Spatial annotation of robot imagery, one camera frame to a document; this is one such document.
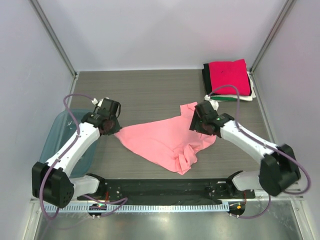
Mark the aluminium frame post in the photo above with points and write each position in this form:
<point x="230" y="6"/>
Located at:
<point x="51" y="33"/>
<point x="280" y="19"/>

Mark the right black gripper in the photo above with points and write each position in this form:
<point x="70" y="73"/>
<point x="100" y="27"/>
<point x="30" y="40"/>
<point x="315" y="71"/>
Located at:
<point x="197" y="122"/>

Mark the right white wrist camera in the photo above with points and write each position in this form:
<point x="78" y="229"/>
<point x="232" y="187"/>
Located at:
<point x="214" y="103"/>

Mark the blue plastic bin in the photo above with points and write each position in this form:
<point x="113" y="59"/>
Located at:
<point x="61" y="130"/>

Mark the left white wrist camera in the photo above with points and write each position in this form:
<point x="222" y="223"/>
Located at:
<point x="98" y="103"/>

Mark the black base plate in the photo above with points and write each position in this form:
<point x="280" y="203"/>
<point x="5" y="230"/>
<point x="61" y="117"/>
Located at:
<point x="172" y="192"/>

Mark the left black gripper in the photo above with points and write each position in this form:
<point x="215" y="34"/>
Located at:
<point x="113" y="125"/>

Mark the right aluminium frame post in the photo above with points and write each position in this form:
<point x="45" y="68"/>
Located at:
<point x="280" y="19"/>

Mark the light pink t shirt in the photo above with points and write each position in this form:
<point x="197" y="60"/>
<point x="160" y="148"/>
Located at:
<point x="168" y="143"/>

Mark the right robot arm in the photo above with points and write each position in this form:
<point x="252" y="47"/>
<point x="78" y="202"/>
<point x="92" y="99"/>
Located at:
<point x="277" y="169"/>

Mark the left aluminium frame post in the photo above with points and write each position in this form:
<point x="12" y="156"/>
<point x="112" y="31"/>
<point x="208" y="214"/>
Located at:
<point x="51" y="33"/>

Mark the folded black t shirt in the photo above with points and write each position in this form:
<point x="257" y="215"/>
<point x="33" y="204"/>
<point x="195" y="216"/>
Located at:
<point x="206" y="78"/>

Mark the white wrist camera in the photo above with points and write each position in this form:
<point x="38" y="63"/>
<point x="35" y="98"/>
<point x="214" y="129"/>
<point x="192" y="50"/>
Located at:
<point x="98" y="103"/>
<point x="214" y="103"/>

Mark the folded green t shirt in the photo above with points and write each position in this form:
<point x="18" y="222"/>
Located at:
<point x="223" y="99"/>

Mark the folded white t shirt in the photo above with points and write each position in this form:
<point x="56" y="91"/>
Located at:
<point x="249" y="98"/>

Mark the white slotted cable duct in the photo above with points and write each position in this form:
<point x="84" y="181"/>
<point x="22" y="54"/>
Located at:
<point x="90" y="207"/>

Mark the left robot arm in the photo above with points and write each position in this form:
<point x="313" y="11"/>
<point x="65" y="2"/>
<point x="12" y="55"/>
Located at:
<point x="52" y="181"/>

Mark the folded magenta t shirt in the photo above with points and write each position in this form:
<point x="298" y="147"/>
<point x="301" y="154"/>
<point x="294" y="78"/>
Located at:
<point x="230" y="73"/>

